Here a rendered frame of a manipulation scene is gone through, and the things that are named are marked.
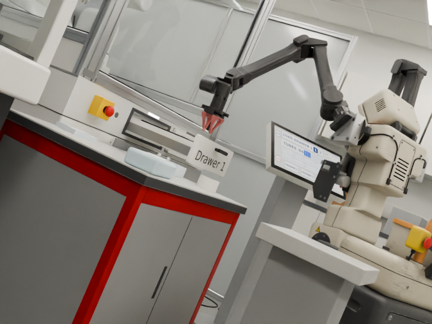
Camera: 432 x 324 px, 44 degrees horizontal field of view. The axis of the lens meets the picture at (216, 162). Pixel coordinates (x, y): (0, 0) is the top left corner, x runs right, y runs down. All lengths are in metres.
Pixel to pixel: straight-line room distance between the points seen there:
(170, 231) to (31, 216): 0.38
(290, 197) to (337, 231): 0.95
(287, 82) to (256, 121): 0.36
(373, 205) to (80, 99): 1.15
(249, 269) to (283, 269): 1.61
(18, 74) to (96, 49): 0.55
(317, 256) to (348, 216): 0.76
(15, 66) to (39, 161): 0.30
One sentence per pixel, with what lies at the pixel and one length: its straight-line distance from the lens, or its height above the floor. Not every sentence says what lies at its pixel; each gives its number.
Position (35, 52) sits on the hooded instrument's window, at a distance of 1.47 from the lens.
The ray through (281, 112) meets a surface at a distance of 3.88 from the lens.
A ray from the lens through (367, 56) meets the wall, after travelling 6.02.
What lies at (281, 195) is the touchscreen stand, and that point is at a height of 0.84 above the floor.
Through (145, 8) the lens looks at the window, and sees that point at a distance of 2.10.
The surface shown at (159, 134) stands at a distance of 2.07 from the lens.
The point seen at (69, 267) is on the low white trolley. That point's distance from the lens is 1.46.
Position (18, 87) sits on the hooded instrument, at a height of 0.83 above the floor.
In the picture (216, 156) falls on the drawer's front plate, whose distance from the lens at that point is 2.09.
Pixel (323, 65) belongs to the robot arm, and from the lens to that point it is 2.30.
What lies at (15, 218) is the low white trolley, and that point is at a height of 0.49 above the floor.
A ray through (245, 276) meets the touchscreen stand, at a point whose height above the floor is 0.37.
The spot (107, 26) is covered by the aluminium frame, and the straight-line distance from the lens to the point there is 1.95.
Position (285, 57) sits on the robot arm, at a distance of 2.34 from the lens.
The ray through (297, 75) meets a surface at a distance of 3.93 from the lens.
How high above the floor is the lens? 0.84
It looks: 1 degrees up
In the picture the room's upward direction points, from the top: 23 degrees clockwise
